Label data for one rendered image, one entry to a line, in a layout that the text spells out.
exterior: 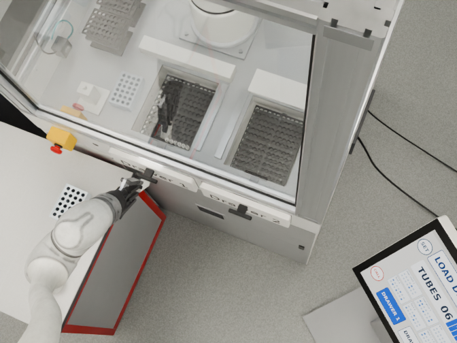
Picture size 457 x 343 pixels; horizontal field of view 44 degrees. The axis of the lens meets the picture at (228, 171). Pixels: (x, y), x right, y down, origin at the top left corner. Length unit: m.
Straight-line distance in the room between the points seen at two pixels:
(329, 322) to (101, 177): 1.17
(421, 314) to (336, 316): 1.03
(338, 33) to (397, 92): 2.20
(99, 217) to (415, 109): 1.82
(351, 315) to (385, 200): 0.54
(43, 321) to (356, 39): 0.81
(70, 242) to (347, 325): 1.46
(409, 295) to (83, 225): 0.84
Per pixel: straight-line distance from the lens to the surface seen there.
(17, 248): 2.03
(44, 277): 1.48
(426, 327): 1.56
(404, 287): 1.55
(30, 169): 2.08
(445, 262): 1.47
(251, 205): 1.69
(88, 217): 1.43
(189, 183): 1.74
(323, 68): 0.78
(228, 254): 2.61
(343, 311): 2.55
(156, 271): 2.65
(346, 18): 0.69
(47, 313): 1.22
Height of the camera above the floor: 2.57
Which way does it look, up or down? 72 degrees down
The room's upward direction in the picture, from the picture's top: 17 degrees counter-clockwise
